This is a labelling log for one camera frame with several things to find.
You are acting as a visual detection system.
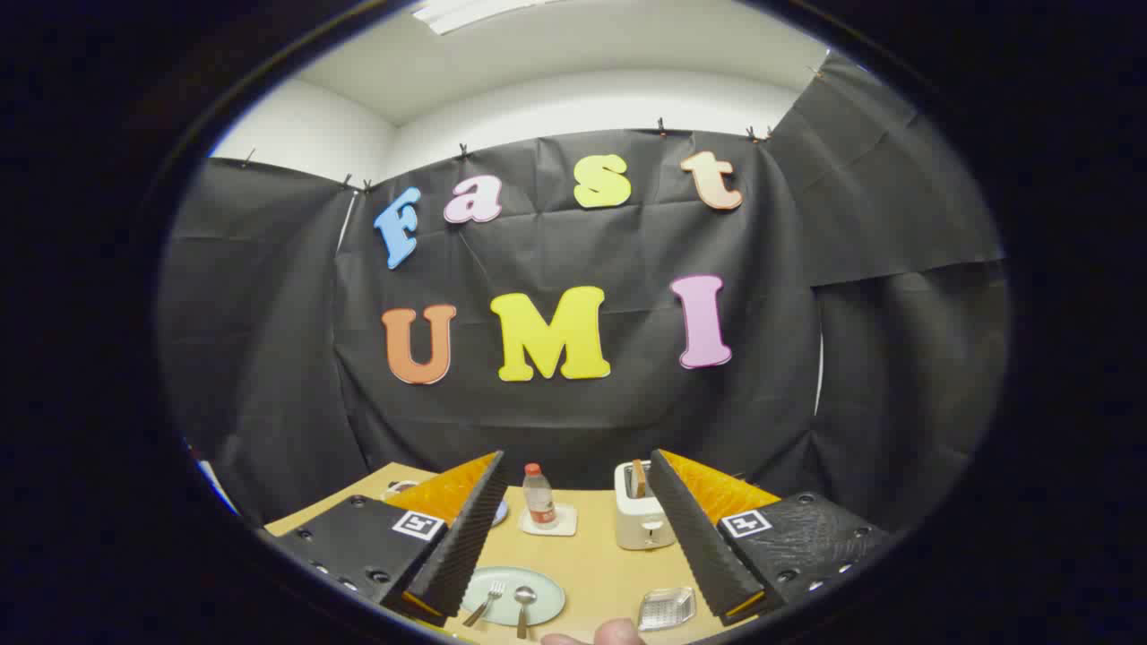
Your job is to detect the clear plastic drain basket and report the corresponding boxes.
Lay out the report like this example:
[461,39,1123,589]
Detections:
[638,587,698,632]

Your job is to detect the white toaster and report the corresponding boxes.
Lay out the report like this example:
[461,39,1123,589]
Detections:
[614,460,677,551]

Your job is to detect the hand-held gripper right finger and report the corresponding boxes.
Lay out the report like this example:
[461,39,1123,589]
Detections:
[647,449,893,626]

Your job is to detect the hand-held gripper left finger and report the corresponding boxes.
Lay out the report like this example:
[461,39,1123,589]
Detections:
[260,451,507,628]

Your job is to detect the black backdrop cloth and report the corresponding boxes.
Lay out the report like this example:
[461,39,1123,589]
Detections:
[157,49,1013,538]

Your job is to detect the metal fork with brown handle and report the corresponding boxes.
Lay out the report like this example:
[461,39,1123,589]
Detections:
[461,580,507,628]

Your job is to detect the clear bottle with red cap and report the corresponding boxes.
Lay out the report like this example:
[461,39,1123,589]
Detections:
[522,463,558,529]

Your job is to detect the white square coaster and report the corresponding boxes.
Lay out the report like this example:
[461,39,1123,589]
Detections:
[519,503,579,538]

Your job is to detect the ceiling light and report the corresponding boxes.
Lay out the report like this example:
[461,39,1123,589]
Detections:
[410,0,556,35]

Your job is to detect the light green plate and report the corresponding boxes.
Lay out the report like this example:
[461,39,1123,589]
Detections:
[457,565,567,627]

